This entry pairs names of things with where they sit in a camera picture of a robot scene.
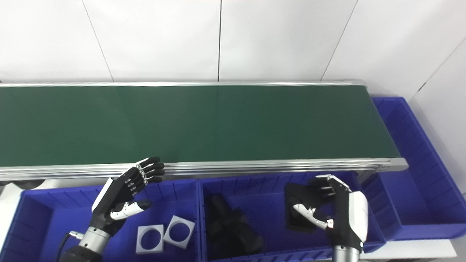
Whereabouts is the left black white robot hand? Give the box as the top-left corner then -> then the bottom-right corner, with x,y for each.
89,156 -> 165,233

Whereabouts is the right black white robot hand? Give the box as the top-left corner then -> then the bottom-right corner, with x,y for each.
292,174 -> 369,251

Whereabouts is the black cylinder block part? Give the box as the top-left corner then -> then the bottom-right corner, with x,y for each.
284,182 -> 337,233
205,194 -> 237,237
218,211 -> 265,255

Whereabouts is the aluminium conveyor leg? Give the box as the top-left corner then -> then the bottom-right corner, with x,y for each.
357,170 -> 377,184

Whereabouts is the empty blue bin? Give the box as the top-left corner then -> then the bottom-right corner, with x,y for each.
360,96 -> 466,241

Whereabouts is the blue bin with white parts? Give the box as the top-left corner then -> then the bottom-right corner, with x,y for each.
0,178 -> 202,262

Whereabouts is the green conveyor belt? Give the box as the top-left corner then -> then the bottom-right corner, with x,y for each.
0,80 -> 409,182
0,85 -> 402,168

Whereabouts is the blue bin with black parts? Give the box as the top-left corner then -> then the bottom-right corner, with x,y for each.
197,171 -> 386,262

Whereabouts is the black conveyor drive motor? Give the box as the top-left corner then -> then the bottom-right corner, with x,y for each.
0,179 -> 46,190

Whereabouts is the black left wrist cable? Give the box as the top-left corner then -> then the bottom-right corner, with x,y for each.
55,230 -> 83,262

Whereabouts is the white square ring part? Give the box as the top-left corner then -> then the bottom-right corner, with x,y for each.
163,215 -> 196,249
136,225 -> 165,254

